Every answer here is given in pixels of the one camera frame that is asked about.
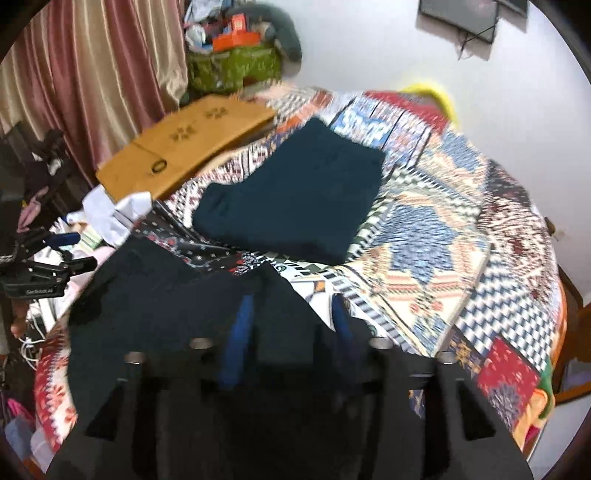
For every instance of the grey box under television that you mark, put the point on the grey box under television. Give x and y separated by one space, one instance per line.
457 16

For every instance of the orange box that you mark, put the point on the orange box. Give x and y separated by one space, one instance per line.
235 40

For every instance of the brown wooden board flower cutouts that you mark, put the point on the brown wooden board flower cutouts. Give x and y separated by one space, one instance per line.
184 143

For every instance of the grey plush pillow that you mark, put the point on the grey plush pillow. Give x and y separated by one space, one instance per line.
286 32

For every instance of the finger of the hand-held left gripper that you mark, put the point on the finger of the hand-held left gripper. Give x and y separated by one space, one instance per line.
78 266
64 240

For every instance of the white cloth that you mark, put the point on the white cloth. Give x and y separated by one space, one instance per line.
115 217

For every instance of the green storage basket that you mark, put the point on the green storage basket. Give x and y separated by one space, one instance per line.
231 69

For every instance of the dark teal folded pants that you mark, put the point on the dark teal folded pants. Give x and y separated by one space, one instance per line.
295 198

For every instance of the black pants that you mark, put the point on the black pants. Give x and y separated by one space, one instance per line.
161 300

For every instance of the pile of clothes and clutter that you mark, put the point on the pile of clothes and clutter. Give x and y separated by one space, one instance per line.
207 23

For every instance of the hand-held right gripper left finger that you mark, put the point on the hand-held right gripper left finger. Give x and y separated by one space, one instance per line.
236 341

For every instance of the pink and beige striped curtain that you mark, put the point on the pink and beige striped curtain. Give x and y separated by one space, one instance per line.
92 69

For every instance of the patchwork printed blanket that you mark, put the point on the patchwork printed blanket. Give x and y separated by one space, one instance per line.
438 258

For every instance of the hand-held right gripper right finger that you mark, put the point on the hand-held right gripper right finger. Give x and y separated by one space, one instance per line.
344 323

